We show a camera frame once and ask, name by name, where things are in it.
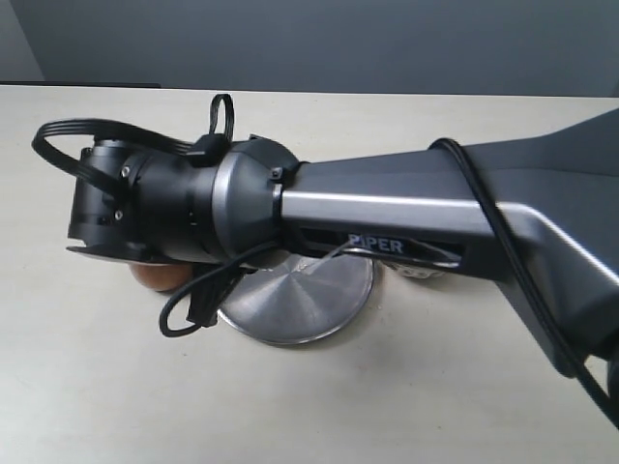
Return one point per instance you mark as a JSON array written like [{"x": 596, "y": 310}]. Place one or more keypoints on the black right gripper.
[{"x": 101, "y": 226}]

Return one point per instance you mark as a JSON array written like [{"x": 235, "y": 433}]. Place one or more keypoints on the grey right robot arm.
[{"x": 538, "y": 216}]

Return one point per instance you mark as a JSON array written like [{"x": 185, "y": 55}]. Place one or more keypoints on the brown wooden cup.
[{"x": 163, "y": 278}]

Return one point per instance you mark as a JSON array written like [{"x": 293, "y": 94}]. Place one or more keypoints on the steel bowl of rice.
[{"x": 413, "y": 272}]

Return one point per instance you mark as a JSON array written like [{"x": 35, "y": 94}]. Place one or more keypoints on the round steel plate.
[{"x": 300, "y": 301}]

